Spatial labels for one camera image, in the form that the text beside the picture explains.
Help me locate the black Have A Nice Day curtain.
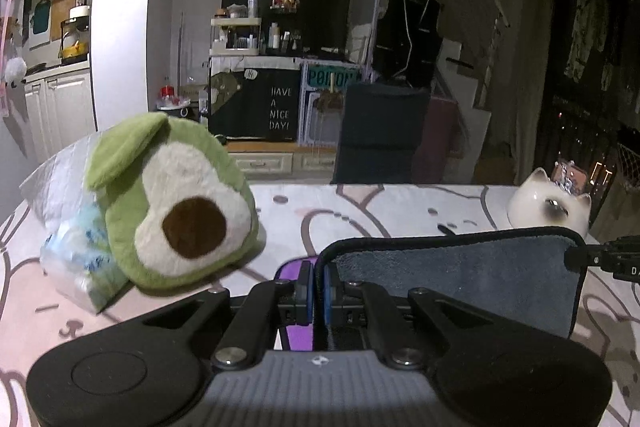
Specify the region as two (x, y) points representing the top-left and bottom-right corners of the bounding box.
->
(208, 68), (302, 142)

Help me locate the pink cartoon tablecloth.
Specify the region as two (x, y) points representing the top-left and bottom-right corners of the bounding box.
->
(1, 185), (639, 426)

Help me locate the white ceramic cat figurine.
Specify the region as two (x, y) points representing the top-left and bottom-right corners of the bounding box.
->
(506, 168), (591, 239)

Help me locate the white drawer cabinet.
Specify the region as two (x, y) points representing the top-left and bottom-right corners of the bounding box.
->
(226, 141), (336, 184)

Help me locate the orange card sign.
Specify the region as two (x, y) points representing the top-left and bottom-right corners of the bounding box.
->
(551, 158), (588, 196)

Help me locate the purple towel under gripper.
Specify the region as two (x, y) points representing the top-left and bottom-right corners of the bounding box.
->
(274, 257), (317, 351)

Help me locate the white tiered shelf rack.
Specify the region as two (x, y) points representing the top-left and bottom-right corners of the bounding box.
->
(209, 17), (262, 56)

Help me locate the green avocado plush toy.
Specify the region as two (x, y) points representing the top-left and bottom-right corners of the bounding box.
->
(85, 112), (259, 291)

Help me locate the teal Paton sign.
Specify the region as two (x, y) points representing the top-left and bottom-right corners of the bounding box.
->
(306, 64), (361, 91)

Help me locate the dark blue chair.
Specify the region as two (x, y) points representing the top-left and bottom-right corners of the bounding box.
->
(332, 83), (431, 184)

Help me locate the plastic bag of tissues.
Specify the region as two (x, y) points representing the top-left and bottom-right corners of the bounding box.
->
(20, 132), (128, 314)

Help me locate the grey microfiber towel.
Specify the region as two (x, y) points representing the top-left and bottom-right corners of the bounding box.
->
(312, 227), (586, 350)

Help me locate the white kitchen base cabinet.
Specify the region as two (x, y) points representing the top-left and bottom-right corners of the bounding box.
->
(25, 67), (96, 164)

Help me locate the black jacket on rack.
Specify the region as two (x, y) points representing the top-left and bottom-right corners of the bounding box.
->
(372, 0), (442, 91)

